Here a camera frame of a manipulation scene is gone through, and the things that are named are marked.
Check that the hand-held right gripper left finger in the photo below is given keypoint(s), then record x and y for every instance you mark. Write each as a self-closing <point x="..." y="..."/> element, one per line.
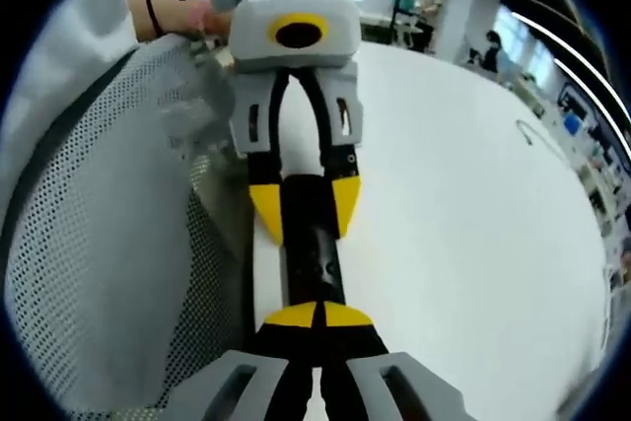
<point x="246" y="381"/>

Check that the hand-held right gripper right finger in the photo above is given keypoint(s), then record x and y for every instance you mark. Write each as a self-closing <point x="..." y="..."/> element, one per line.
<point x="384" y="381"/>

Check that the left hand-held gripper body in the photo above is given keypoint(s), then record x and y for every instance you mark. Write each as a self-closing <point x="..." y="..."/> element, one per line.
<point x="296" y="2"/>

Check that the black remote control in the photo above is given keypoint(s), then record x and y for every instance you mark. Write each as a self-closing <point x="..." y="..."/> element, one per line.
<point x="315" y="224"/>

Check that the person's left hand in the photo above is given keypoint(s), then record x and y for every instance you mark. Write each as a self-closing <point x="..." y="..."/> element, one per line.
<point x="214" y="19"/>

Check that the white mesh laundry bag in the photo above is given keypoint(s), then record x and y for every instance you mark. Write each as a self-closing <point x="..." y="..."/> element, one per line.
<point x="108" y="243"/>

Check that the blue box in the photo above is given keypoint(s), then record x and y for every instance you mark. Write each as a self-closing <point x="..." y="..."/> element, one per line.
<point x="574" y="124"/>

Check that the person's white shirt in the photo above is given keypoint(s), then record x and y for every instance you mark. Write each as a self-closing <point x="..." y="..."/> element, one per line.
<point x="64" y="46"/>

